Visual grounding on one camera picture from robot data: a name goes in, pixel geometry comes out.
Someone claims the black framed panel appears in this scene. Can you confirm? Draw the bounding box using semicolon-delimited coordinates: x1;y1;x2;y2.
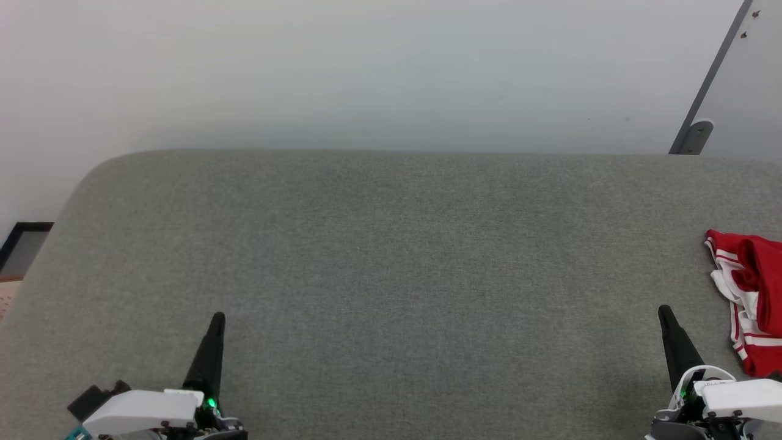
0;222;54;279

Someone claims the beige laundry basket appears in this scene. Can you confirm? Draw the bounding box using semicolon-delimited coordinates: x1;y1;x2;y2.
0;276;25;321

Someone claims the red and white jersey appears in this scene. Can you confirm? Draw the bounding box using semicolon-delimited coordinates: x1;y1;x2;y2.
704;229;782;378

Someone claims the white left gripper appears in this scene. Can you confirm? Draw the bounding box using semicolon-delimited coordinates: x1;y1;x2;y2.
82;312;248;440

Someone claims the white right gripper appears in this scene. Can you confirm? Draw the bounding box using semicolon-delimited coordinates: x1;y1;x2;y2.
646;304;782;440

